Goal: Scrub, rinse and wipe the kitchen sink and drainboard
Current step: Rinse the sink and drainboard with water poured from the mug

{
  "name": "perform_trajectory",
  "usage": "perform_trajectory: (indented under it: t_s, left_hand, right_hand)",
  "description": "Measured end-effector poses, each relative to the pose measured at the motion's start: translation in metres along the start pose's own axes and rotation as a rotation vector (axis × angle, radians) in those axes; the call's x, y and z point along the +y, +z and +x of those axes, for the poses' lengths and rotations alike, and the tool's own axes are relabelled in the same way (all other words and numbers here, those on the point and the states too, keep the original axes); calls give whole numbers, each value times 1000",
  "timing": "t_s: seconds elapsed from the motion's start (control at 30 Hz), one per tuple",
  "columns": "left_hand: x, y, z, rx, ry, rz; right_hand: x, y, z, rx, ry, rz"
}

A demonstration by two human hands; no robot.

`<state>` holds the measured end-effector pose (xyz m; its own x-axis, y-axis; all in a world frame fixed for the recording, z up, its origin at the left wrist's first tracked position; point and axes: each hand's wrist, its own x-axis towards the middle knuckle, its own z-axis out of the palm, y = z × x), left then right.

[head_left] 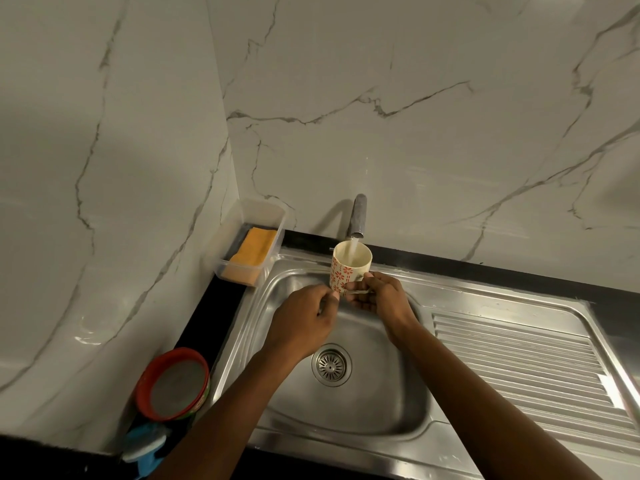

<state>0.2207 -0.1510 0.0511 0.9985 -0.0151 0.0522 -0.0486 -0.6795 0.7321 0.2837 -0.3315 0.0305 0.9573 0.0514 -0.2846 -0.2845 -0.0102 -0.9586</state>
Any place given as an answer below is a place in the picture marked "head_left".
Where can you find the person's right hand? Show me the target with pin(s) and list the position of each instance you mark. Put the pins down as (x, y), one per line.
(390, 302)

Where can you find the person's left hand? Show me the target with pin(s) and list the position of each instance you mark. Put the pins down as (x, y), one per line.
(300, 319)

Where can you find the cream floral mug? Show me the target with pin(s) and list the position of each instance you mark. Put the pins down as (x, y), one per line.
(345, 272)

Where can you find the orange sponge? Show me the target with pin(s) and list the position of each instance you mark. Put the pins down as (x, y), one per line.
(255, 249)

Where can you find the chrome faucet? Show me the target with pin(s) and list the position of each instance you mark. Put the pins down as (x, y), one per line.
(358, 214)

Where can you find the stainless steel sink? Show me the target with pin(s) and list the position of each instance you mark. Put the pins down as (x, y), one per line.
(475, 354)

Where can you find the blue brush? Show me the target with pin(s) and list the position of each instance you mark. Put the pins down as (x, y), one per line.
(145, 444)

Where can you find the person's right forearm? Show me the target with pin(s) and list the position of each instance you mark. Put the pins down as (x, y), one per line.
(490, 409)

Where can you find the person's left forearm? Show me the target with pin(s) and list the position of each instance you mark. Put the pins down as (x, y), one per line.
(220, 414)

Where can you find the round metal drain strainer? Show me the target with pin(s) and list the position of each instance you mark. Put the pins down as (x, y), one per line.
(331, 364)

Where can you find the running water stream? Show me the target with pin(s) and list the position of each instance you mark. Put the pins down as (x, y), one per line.
(354, 247)

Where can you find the clear plastic container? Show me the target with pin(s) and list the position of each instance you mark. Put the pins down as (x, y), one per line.
(250, 212)

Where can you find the red round soap tub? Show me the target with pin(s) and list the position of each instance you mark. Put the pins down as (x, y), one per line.
(145, 384)

